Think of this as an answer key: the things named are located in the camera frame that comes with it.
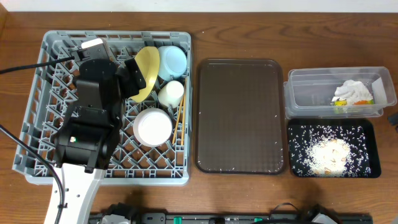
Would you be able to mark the wooden chopstick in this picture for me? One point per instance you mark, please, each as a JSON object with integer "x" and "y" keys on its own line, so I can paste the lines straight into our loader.
{"x": 178, "y": 120}
{"x": 183, "y": 121}

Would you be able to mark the dark brown serving tray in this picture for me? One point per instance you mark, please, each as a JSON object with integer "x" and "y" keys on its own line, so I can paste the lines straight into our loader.
{"x": 240, "y": 120}

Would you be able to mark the grey plastic dishwasher rack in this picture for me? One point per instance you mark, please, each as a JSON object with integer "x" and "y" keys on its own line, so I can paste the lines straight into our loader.
{"x": 52, "y": 91}

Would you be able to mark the black food waste tray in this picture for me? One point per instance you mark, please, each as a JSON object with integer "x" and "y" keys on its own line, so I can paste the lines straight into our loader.
{"x": 369, "y": 132}

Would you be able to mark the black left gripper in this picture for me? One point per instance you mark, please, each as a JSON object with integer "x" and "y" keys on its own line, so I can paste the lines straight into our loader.
{"x": 130, "y": 78}

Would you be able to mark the clear plastic waste bin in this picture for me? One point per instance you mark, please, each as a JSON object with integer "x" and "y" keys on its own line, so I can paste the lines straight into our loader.
{"x": 309, "y": 92}

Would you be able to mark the light blue bowl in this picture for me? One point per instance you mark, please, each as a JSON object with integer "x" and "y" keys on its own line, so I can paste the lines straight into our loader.
{"x": 173, "y": 62}

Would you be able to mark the pink small plate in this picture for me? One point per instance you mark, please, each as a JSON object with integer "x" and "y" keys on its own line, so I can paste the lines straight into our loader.
{"x": 152, "y": 127}

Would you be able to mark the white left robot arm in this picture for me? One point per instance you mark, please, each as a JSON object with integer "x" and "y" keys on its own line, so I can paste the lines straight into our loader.
{"x": 89, "y": 136}

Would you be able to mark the rice and food scraps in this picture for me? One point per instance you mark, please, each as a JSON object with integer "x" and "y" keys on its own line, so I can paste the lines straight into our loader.
{"x": 328, "y": 151}

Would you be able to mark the white cup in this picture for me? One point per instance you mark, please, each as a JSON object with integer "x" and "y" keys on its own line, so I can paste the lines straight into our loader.
{"x": 171, "y": 94}

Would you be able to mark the white napkin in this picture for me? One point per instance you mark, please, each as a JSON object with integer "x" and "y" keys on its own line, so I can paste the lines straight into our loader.
{"x": 352, "y": 91}

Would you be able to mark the yellow plate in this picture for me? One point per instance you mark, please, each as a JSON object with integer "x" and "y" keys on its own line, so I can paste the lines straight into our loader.
{"x": 148, "y": 61}

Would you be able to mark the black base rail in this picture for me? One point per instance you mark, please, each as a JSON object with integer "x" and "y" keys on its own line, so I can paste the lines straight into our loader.
{"x": 122, "y": 213}

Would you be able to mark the green orange snack wrapper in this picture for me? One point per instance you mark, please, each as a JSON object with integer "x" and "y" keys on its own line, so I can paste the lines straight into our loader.
{"x": 344, "y": 102}

